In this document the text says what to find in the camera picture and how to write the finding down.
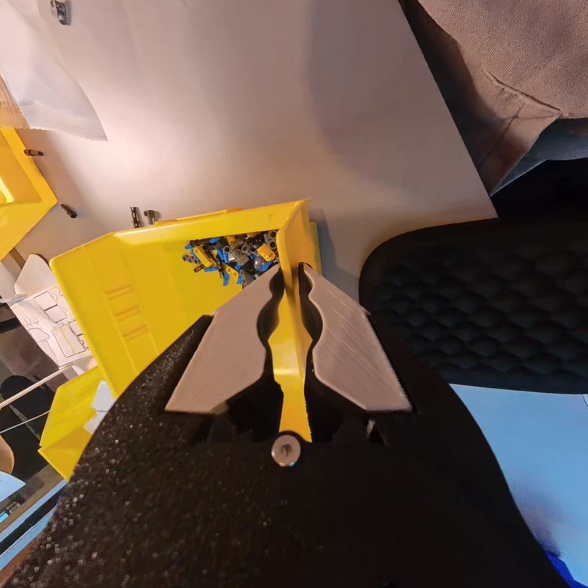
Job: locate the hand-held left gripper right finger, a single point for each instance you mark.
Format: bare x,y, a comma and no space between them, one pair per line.
358,363

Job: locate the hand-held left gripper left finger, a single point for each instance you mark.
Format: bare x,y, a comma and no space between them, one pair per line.
220,363

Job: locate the yellow plastic bin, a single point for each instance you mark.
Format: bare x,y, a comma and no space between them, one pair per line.
18,193
147,275
69,413

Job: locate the short black axle piece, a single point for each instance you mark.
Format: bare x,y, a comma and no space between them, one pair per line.
134,217

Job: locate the pile of small mixed pieces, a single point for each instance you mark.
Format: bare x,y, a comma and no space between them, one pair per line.
234,255

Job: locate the black chair armrest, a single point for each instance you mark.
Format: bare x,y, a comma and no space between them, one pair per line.
482,303

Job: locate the small grey building piece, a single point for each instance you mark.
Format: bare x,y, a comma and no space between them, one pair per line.
149,215
60,10

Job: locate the white sticker sheet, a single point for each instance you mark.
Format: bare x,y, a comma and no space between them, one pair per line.
50,312

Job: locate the black connector pin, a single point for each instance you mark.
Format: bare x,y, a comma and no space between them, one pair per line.
69,210
33,152

